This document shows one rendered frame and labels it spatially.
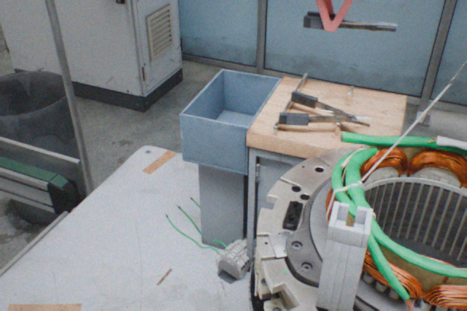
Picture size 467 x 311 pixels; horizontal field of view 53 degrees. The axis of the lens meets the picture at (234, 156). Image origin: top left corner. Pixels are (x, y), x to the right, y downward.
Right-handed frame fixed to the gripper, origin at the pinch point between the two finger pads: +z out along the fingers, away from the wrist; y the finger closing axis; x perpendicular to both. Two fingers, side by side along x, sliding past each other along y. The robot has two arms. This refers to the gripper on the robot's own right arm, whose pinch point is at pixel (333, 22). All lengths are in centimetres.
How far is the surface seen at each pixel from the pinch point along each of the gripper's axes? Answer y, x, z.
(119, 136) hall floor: -119, -122, 120
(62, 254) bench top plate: 21, -39, 41
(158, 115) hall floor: -147, -113, 119
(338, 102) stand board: 0.6, 2.7, 11.9
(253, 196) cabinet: 13.0, -6.3, 23.5
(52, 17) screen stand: -36, -79, 21
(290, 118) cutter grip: 12.0, -2.2, 9.6
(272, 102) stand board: 4.1, -6.7, 12.1
